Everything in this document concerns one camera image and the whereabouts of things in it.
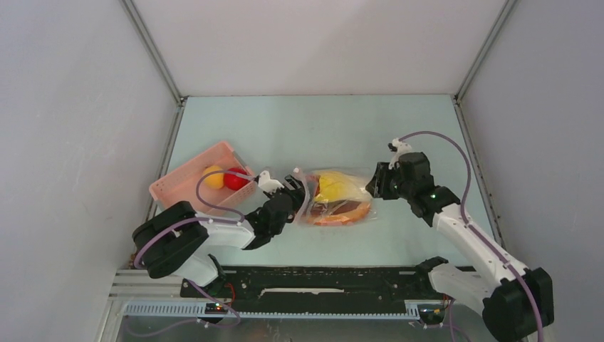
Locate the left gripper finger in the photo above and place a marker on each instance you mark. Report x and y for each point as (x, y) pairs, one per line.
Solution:
(293, 183)
(302, 193)

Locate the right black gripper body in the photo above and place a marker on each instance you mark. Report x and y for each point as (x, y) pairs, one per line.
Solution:
(399, 189)

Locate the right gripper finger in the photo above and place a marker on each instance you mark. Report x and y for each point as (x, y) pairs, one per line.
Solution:
(379, 187)
(382, 172)

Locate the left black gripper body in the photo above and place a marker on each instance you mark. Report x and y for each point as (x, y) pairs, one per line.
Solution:
(285, 189)

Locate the fake red orange peach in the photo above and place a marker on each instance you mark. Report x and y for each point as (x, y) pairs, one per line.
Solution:
(316, 182)

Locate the clear zip top bag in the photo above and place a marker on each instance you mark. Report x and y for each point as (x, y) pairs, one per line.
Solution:
(298, 172)

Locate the fake red apple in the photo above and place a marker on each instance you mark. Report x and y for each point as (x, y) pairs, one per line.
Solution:
(235, 178)

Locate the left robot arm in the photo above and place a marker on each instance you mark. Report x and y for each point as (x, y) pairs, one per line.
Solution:
(178, 240)

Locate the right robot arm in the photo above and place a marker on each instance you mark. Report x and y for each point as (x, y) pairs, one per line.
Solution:
(513, 300)

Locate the pink plastic basket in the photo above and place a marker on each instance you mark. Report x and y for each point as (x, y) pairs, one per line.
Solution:
(183, 183)

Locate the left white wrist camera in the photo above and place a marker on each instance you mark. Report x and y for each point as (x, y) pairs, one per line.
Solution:
(267, 183)

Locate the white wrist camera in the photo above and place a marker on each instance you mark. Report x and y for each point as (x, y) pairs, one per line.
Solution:
(267, 183)
(398, 148)

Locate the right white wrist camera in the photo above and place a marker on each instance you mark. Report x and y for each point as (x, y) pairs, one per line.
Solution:
(398, 148)

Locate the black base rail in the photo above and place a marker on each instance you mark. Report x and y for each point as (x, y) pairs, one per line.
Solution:
(328, 290)

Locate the left aluminium frame post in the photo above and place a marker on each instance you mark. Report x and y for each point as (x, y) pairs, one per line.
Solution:
(152, 49)

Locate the aluminium frame post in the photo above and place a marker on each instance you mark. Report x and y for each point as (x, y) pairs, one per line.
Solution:
(494, 32)
(152, 49)

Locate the white cable duct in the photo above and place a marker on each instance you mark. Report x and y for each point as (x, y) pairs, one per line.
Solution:
(209, 310)

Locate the right aluminium frame post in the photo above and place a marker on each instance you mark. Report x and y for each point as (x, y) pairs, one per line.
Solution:
(494, 32)

